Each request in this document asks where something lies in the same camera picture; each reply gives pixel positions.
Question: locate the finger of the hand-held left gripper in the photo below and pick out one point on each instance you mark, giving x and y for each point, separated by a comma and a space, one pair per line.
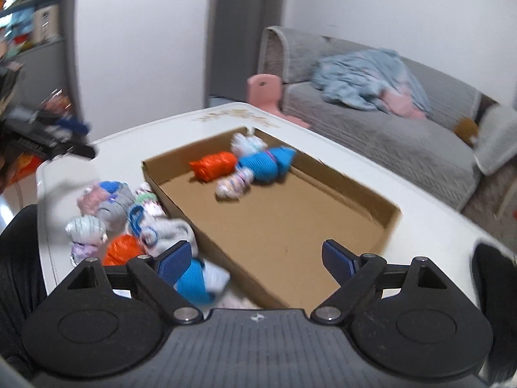
76, 149
74, 126

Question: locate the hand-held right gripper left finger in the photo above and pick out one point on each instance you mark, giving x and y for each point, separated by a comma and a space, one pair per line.
174, 259

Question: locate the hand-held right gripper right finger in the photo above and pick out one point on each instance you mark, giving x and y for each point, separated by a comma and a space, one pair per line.
338, 259

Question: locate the blue and white sock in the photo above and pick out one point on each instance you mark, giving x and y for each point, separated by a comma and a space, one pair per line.
200, 283

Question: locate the pink fuzzy monster sock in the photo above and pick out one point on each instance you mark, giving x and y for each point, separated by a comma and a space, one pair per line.
99, 198

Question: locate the cardboard box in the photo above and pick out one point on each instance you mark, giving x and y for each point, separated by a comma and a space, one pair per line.
282, 226

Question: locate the grey white sock blue stitching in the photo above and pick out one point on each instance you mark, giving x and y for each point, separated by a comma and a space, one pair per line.
171, 236

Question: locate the colourful snack packet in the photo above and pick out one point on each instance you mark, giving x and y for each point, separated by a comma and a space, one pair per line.
58, 102

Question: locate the orange bag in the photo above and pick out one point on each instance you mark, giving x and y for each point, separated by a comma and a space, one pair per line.
24, 167

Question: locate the orange sock bundle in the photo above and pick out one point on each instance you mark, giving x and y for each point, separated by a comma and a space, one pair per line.
214, 165
121, 250

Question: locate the green white patterned sock bundle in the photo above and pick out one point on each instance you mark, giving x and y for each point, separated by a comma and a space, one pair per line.
151, 202

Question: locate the grey sock with purple bow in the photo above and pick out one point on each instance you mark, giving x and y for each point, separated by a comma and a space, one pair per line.
117, 210

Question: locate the silvery sock bundle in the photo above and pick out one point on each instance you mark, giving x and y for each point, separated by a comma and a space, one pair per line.
85, 228

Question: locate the lavender sock bundle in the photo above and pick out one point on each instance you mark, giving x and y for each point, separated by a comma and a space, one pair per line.
85, 252

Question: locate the white pink patterned sock bundle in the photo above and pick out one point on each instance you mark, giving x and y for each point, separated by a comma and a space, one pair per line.
234, 184

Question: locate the grey shelf with toys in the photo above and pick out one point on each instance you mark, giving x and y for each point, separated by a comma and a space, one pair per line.
32, 20

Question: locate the blue knit sock bundle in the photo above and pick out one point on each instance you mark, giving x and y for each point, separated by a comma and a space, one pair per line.
264, 163

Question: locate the grey sofa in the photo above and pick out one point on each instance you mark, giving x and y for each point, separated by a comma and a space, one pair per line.
387, 141

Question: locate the white fuzzy sock bundle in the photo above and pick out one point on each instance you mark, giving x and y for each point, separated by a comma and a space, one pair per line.
246, 141

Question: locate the person's dark clothing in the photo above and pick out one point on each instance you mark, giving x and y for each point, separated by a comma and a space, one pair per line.
18, 275

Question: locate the pink cloth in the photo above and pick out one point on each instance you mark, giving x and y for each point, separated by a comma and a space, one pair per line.
400, 105

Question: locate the brown plush toy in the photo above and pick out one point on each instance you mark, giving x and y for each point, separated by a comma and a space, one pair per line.
466, 129

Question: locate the light blue blanket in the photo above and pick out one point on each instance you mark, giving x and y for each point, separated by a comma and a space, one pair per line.
355, 76

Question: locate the pink plastic chair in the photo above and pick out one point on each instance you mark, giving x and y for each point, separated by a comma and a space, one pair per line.
264, 89

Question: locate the grey door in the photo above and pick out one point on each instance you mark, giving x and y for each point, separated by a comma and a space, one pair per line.
246, 36

